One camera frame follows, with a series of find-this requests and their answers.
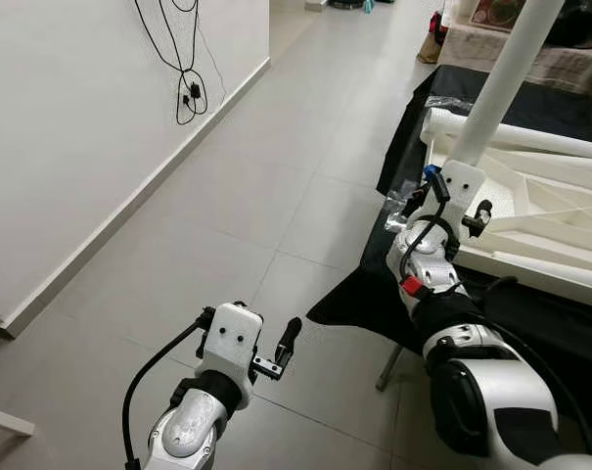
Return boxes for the clear plastic wrapper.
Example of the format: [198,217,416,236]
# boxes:
[382,179,429,224]
[423,94,465,112]

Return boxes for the white plastic table top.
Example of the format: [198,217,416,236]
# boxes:
[418,103,592,309]

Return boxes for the brown cloth covered bench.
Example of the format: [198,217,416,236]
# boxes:
[442,20,592,99]

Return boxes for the small red object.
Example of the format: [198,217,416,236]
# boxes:
[428,8,449,48]

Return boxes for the orange lid storage box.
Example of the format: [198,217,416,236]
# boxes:
[450,0,526,32]

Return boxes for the black bag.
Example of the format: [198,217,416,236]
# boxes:
[545,0,592,50]

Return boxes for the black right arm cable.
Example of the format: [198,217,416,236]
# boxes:
[398,164,592,456]

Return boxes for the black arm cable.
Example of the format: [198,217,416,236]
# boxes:
[398,164,592,456]
[122,318,213,470]

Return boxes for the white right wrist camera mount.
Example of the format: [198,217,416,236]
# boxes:
[437,162,487,231]

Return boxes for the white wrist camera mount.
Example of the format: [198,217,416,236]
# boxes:
[200,304,265,385]
[437,162,487,231]

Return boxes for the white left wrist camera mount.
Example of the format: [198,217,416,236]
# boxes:
[200,304,265,385]

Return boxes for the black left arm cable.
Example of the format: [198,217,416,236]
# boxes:
[122,318,213,470]

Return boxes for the black wall cables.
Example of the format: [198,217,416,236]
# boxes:
[134,0,228,126]

